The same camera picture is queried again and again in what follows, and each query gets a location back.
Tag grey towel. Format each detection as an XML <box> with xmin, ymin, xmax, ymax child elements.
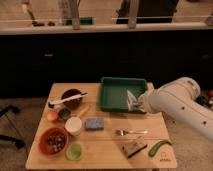
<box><xmin>127</xmin><ymin>90</ymin><xmax>142</xmax><ymax>111</ymax></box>

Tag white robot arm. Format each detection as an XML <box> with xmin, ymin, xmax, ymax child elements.
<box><xmin>139</xmin><ymin>77</ymin><xmax>213</xmax><ymax>141</ymax></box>

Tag green plastic tray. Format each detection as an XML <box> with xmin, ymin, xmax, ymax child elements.
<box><xmin>98</xmin><ymin>77</ymin><xmax>148</xmax><ymax>113</ymax></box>

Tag dark brown bowl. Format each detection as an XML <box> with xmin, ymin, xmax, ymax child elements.
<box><xmin>61</xmin><ymin>88</ymin><xmax>83</xmax><ymax>109</ymax></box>

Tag blue sponge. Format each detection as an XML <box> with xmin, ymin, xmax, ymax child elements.
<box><xmin>85</xmin><ymin>117</ymin><xmax>104</xmax><ymax>130</ymax></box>

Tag silver fork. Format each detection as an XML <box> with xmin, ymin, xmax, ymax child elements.
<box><xmin>115</xmin><ymin>130</ymin><xmax>148</xmax><ymax>136</ymax></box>

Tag small dark cup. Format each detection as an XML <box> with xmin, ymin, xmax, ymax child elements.
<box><xmin>58</xmin><ymin>108</ymin><xmax>71</xmax><ymax>120</ymax></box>

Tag white paper cup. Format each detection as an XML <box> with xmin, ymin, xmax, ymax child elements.
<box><xmin>65</xmin><ymin>117</ymin><xmax>82</xmax><ymax>136</ymax></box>

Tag wooden table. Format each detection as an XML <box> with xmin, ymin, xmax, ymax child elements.
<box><xmin>26</xmin><ymin>83</ymin><xmax>177</xmax><ymax>170</ymax></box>

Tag orange peach fruit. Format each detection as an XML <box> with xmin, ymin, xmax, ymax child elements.
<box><xmin>47</xmin><ymin>111</ymin><xmax>58</xmax><ymax>121</ymax></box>

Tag brown wooden block brush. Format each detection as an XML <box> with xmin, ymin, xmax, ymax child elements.
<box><xmin>121</xmin><ymin>140</ymin><xmax>147</xmax><ymax>158</ymax></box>

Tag small green lid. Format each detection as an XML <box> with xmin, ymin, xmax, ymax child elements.
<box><xmin>66</xmin><ymin>143</ymin><xmax>82</xmax><ymax>161</ymax></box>

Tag orange bowl with nuts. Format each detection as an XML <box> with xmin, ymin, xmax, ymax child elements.
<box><xmin>38</xmin><ymin>127</ymin><xmax>69</xmax><ymax>157</ymax></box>

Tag green pepper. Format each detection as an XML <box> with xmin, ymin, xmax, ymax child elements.
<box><xmin>148</xmin><ymin>140</ymin><xmax>171</xmax><ymax>157</ymax></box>

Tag black chair base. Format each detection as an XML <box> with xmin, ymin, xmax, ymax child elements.
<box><xmin>0</xmin><ymin>104</ymin><xmax>27</xmax><ymax>150</ymax></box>

